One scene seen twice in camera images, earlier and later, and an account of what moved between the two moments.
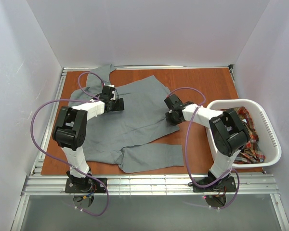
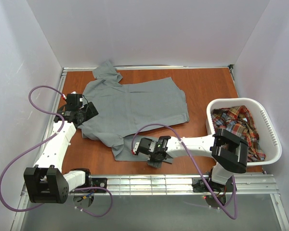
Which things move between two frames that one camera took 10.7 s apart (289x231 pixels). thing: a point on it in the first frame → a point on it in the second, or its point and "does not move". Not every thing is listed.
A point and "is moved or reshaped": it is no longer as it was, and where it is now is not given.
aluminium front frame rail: x=251 y=184 does not move
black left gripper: x=119 y=105 → x=90 y=110
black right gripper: x=171 y=118 → x=155 y=162
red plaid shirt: x=251 y=152 does not move
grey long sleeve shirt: x=144 y=115 is moved or reshaped
